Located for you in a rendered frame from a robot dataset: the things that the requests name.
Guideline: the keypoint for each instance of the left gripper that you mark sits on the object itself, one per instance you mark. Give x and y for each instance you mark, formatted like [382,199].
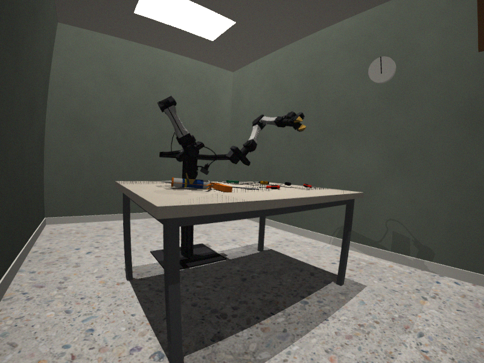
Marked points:
[295,123]

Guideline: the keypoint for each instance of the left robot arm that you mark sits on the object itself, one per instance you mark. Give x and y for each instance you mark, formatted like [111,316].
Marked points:
[279,121]

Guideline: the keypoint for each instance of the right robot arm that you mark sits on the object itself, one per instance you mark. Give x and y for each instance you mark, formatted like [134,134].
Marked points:
[189,148]

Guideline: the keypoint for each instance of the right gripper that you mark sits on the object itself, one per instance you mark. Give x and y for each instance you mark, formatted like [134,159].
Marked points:
[192,174]

